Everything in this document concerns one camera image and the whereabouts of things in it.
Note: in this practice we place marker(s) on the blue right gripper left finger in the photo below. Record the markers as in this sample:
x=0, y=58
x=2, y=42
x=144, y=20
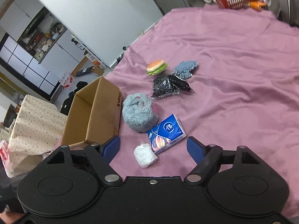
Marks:
x=110, y=149

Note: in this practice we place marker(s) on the brown cardboard box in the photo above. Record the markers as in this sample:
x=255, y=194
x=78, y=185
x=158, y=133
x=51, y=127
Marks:
x=94, y=115

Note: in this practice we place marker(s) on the orange bottle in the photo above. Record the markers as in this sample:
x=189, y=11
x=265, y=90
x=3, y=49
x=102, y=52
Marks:
x=258, y=5

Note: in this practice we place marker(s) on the cream dotted tablecloth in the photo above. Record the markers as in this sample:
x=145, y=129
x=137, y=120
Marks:
x=36, y=131

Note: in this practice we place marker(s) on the pink bed sheet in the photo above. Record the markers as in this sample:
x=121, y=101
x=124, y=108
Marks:
x=245, y=89

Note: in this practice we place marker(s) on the black pouch with stitching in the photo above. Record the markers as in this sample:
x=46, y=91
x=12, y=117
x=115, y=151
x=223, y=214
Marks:
x=179, y=83

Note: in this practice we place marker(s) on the black item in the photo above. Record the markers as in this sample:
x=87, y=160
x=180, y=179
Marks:
x=164, y=87

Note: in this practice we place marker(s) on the red white plastic bag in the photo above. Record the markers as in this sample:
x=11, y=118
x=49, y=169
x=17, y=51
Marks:
x=5, y=158

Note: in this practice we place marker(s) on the blue tissue pack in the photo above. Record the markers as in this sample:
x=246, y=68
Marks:
x=166, y=134

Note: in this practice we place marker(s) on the burger squishy toy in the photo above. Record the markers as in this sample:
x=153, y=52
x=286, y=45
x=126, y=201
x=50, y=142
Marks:
x=156, y=67

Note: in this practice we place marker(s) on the blue knitted cloth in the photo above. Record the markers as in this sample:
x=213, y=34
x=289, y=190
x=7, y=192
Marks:
x=184, y=69

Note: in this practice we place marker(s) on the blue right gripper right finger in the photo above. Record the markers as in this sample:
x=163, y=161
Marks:
x=196, y=149

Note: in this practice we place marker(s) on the grey fluffy plush toy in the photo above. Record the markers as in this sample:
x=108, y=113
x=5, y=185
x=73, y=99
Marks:
x=139, y=112

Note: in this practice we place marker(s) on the white sock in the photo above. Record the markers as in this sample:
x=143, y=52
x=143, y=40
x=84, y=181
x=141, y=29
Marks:
x=144, y=155

